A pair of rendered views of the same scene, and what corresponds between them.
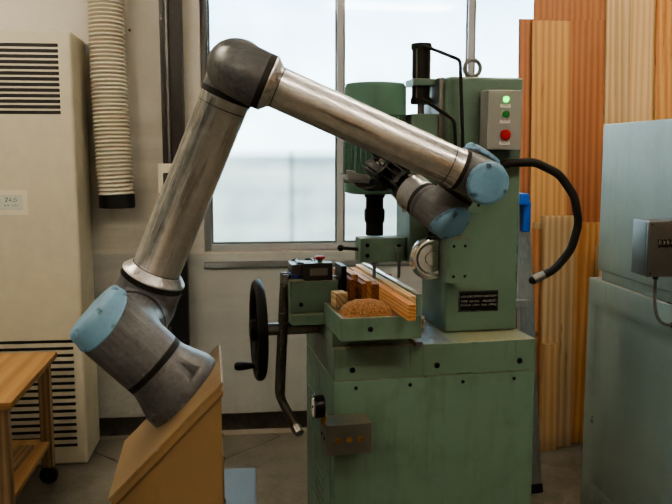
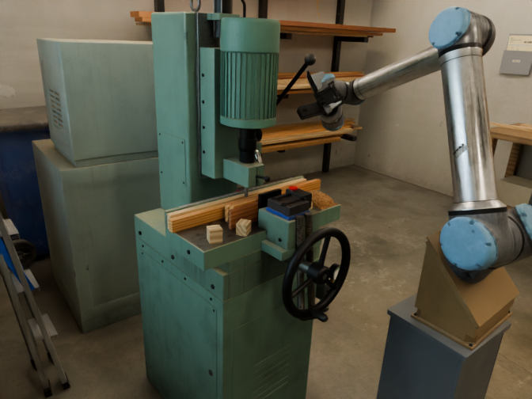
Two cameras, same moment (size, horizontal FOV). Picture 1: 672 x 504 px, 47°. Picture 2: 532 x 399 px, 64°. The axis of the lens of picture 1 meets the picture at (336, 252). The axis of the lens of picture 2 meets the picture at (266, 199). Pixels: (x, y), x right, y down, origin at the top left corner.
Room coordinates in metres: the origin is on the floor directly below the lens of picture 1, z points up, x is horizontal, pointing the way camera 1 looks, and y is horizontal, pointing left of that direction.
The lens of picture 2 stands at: (2.88, 1.07, 1.46)
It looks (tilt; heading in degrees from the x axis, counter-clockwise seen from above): 21 degrees down; 239
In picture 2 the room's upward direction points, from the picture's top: 2 degrees clockwise
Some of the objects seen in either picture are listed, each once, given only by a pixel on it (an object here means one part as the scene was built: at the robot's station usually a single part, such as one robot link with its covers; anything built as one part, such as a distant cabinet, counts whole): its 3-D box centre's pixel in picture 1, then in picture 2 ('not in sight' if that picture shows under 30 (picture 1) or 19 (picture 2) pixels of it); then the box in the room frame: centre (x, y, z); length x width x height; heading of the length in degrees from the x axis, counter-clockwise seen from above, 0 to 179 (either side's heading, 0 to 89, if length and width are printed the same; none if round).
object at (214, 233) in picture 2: not in sight; (214, 233); (2.43, 0.06, 0.92); 0.04 x 0.04 x 0.04; 81
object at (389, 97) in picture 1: (375, 139); (248, 74); (2.24, -0.11, 1.35); 0.18 x 0.18 x 0.31
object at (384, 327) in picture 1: (339, 306); (269, 227); (2.20, -0.01, 0.87); 0.61 x 0.30 x 0.06; 12
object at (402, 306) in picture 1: (377, 290); (255, 202); (2.20, -0.12, 0.92); 0.67 x 0.02 x 0.04; 12
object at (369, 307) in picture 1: (366, 306); (316, 196); (1.96, -0.08, 0.92); 0.14 x 0.09 x 0.04; 102
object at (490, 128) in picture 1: (500, 120); not in sight; (2.16, -0.45, 1.40); 0.10 x 0.06 x 0.16; 102
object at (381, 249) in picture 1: (381, 251); (243, 172); (2.24, -0.13, 1.03); 0.14 x 0.07 x 0.09; 102
